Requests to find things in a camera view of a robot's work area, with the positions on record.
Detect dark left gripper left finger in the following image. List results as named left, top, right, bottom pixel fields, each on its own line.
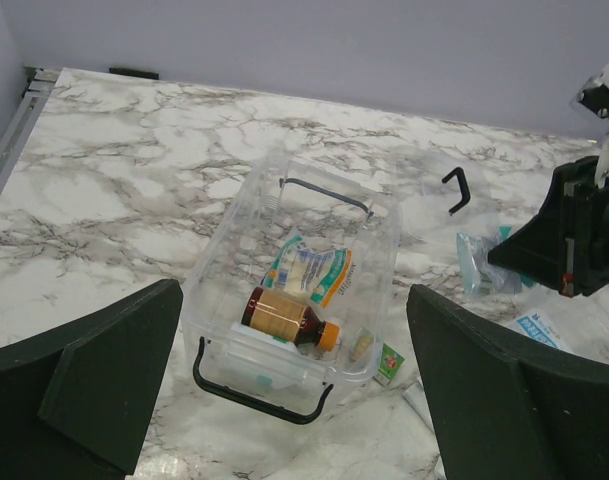
left=0, top=279, right=183, bottom=479

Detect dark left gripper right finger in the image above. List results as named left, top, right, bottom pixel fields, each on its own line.
left=406, top=284, right=609, bottom=479

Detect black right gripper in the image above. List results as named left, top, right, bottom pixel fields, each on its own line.
left=488, top=156, right=609, bottom=295

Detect grey zip bag green header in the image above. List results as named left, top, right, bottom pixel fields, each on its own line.
left=456, top=226, right=523, bottom=298

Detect small green medicine carton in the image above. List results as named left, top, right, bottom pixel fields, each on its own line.
left=374, top=343, right=405, bottom=386

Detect white plastic bottle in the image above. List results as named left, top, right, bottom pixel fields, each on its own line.
left=224, top=323, right=329, bottom=392

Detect amber bottle orange cap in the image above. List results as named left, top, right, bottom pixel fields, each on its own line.
left=241, top=287, right=340, bottom=352

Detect clear plastic medicine box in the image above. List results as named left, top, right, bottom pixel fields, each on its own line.
left=180, top=159, right=401, bottom=425

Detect blue white gauze dressing pack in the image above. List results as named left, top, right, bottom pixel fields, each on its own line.
left=503, top=288, right=581, bottom=353

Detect white paper sachets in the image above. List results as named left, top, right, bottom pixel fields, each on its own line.
left=402, top=378, right=430, bottom=416

